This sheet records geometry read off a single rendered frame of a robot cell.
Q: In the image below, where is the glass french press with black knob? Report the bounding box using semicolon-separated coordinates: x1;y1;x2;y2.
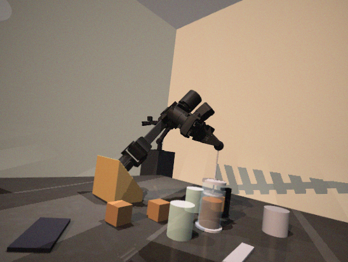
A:
196;141;232;233

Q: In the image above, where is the white cylinder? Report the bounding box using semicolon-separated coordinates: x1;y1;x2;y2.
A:
262;205;290;238

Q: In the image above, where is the white flat bar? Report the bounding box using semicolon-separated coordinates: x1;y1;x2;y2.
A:
222;243;254;262

